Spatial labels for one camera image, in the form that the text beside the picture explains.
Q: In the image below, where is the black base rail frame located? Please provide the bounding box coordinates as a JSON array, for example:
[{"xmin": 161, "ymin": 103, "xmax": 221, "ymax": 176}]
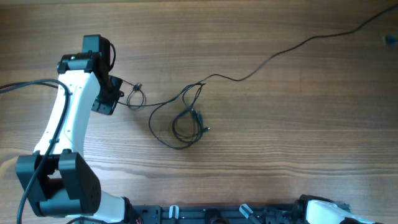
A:
[{"xmin": 133, "ymin": 203, "xmax": 308, "ymax": 224}]

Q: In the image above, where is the thin black cable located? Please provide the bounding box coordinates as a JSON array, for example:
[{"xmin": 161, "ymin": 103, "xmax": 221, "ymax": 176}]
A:
[{"xmin": 178, "ymin": 2, "xmax": 398, "ymax": 103}]

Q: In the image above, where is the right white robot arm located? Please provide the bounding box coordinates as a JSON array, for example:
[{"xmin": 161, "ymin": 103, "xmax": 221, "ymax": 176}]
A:
[{"xmin": 294, "ymin": 195, "xmax": 377, "ymax": 224}]

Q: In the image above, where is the black usb cable thick plug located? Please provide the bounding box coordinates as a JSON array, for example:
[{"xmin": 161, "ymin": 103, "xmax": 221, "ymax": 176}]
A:
[{"xmin": 172, "ymin": 82, "xmax": 210, "ymax": 147}]

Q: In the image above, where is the black micro usb cable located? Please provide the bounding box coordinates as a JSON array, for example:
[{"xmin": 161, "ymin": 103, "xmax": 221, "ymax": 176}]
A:
[{"xmin": 118, "ymin": 79, "xmax": 206, "ymax": 151}]

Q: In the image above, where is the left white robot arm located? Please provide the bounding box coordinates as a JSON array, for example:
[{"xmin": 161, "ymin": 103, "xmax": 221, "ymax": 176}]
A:
[{"xmin": 16, "ymin": 34, "xmax": 128, "ymax": 223}]

